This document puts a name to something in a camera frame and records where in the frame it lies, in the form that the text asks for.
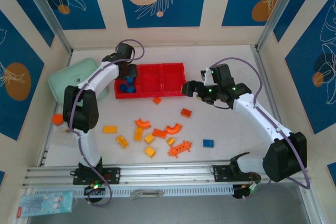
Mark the small orange lego brick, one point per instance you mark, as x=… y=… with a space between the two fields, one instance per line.
x=157 y=100

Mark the orange curved lego piece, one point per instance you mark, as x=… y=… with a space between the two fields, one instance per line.
x=143 y=123
x=173 y=129

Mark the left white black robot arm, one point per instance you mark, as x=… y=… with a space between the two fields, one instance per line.
x=86 y=145

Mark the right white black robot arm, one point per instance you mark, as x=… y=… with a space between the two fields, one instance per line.
x=262 y=119

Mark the red three-compartment container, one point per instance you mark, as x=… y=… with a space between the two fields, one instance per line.
x=151 y=79

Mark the small yellow lego brick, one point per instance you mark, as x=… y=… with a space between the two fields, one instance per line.
x=170 y=141

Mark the translucent yellow lego brick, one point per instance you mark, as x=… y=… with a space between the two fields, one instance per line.
x=122 y=141

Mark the black control box green light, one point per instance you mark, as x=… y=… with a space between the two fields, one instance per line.
x=240 y=193
x=94 y=191

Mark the light blue tissue pack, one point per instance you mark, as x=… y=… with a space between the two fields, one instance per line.
x=44 y=204

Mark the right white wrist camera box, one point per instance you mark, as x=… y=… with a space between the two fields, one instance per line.
x=207 y=75

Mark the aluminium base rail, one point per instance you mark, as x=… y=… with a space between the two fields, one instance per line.
x=170 y=174

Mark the aluminium frame post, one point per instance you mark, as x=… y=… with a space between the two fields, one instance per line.
x=44 y=6
x=281 y=6

